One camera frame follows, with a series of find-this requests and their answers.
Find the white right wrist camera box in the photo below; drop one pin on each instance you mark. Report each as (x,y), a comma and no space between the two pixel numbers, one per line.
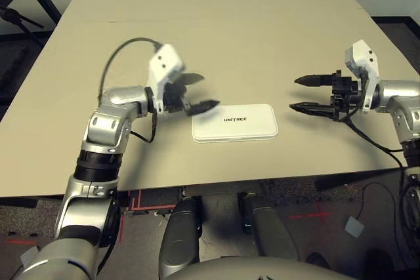
(361,53)

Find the red floor tape cross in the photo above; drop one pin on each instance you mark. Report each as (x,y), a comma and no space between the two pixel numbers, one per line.
(320,215)

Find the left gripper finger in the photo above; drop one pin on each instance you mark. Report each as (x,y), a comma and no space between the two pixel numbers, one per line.
(193,78)
(204,107)

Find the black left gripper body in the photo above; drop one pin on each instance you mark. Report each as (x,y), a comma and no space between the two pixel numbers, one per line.
(175,98)

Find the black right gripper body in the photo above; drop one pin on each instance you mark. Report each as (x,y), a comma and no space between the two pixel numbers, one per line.
(346,96)

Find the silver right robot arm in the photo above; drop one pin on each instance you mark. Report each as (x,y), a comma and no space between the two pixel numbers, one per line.
(400,91)

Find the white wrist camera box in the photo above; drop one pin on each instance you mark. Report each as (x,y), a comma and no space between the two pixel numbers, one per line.
(165,62)
(361,53)

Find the grey square floor pad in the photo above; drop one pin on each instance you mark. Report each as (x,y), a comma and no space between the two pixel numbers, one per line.
(354,226)

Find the grey robot left leg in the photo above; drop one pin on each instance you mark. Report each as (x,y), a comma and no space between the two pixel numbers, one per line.
(180,237)

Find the white plastic pencil case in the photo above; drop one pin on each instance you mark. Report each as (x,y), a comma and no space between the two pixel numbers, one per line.
(249,129)

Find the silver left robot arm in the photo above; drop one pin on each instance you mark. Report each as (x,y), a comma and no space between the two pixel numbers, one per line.
(124,96)

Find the grey robot leg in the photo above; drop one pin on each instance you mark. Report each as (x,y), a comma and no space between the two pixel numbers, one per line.
(269,227)
(180,237)

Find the beige robot torso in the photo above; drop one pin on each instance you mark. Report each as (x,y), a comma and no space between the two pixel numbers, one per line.
(262,270)

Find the black tripod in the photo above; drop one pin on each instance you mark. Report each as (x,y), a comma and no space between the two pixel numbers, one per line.
(13,14)

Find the black shoe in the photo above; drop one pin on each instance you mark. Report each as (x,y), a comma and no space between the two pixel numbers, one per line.
(317,260)

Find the red floor tape strip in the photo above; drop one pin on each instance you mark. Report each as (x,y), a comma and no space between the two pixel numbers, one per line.
(21,241)

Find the grey robot right leg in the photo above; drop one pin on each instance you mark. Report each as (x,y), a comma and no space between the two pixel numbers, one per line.
(269,227)

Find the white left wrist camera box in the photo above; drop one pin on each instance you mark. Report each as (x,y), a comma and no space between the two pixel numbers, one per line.
(165,62)

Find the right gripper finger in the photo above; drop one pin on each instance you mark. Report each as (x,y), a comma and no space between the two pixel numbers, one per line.
(313,80)
(311,109)

